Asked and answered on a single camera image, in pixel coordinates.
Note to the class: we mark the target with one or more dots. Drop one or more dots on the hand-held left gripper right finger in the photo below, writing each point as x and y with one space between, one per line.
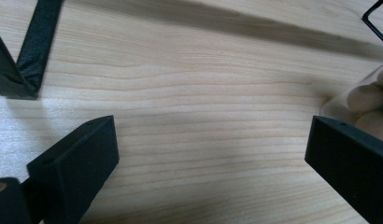
351 161

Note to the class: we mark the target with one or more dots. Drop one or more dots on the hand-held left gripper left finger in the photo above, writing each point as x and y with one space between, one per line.
77 161

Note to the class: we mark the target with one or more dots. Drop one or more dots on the black metal bracket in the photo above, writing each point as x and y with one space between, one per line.
34 53

